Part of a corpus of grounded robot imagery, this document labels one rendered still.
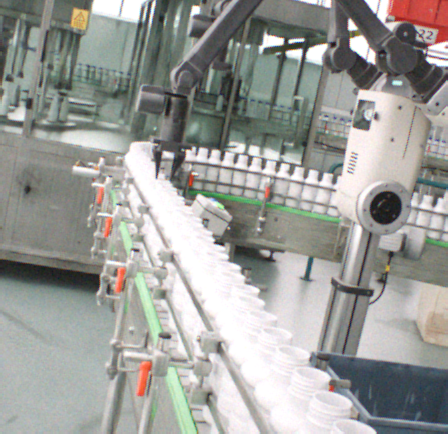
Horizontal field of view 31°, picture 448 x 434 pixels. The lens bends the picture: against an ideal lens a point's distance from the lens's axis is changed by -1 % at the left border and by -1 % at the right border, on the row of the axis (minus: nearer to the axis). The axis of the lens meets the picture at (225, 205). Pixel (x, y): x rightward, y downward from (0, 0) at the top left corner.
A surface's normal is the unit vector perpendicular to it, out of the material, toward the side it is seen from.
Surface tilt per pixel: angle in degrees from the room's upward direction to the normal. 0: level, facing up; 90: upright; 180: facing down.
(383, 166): 101
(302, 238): 90
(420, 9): 90
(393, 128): 90
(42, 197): 90
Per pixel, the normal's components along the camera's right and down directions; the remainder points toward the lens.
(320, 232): -0.12, 0.11
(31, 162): 0.19, 0.18
